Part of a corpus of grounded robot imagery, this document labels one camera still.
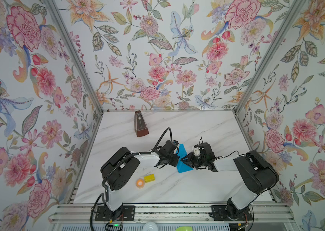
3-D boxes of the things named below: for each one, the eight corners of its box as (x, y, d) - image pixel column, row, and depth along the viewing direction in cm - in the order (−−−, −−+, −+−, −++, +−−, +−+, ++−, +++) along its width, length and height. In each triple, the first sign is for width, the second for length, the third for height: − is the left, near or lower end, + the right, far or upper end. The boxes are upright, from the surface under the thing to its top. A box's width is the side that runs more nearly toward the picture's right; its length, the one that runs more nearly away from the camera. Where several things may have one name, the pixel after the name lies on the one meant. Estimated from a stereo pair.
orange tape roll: (135, 188, 85) (135, 187, 83) (136, 180, 88) (136, 178, 86) (144, 188, 85) (143, 187, 83) (144, 180, 88) (144, 178, 86)
